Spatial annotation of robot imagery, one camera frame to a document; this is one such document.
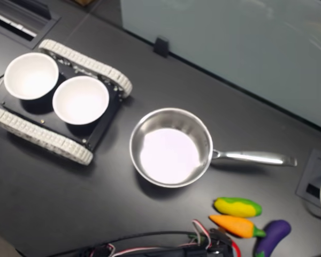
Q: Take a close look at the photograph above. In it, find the orange toy carrot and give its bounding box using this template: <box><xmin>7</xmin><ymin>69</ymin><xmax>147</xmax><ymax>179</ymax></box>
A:
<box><xmin>209</xmin><ymin>214</ymin><xmax>267</xmax><ymax>239</ymax></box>

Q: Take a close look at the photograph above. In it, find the yellow green toy corn cob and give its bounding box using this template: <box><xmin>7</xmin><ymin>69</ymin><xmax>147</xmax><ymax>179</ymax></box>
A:
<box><xmin>213</xmin><ymin>196</ymin><xmax>263</xmax><ymax>217</ymax></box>

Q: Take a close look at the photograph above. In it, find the purple toy aubergine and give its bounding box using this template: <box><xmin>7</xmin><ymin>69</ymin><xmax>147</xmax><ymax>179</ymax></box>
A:
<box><xmin>254</xmin><ymin>219</ymin><xmax>292</xmax><ymax>257</ymax></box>

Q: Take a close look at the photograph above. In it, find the white bowl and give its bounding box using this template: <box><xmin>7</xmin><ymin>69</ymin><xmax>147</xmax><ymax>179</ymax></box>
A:
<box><xmin>52</xmin><ymin>75</ymin><xmax>110</xmax><ymax>126</ymax></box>
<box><xmin>4</xmin><ymin>52</ymin><xmax>60</xmax><ymax>101</ymax></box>

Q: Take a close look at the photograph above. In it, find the frosted glass partition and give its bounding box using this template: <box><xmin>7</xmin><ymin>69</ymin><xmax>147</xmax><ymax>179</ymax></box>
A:
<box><xmin>120</xmin><ymin>0</ymin><xmax>321</xmax><ymax>133</ymax></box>

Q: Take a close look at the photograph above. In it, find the black partition clip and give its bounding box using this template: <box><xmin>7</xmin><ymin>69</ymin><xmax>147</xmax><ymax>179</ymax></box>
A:
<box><xmin>152</xmin><ymin>36</ymin><xmax>170</xmax><ymax>57</ymax></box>

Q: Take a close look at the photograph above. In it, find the black vehicle with white tracks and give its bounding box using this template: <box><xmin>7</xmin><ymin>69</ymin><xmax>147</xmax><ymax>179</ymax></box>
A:
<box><xmin>0</xmin><ymin>39</ymin><xmax>133</xmax><ymax>166</ymax></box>

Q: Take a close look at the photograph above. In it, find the steel pan with long handle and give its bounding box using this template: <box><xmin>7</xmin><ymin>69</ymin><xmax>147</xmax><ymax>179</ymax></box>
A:
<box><xmin>128</xmin><ymin>107</ymin><xmax>298</xmax><ymax>188</ymax></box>

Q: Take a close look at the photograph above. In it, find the black table cable tray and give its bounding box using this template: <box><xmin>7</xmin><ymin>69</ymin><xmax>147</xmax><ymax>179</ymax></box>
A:
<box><xmin>0</xmin><ymin>0</ymin><xmax>62</xmax><ymax>50</ymax></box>
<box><xmin>295</xmin><ymin>148</ymin><xmax>321</xmax><ymax>212</ymax></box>

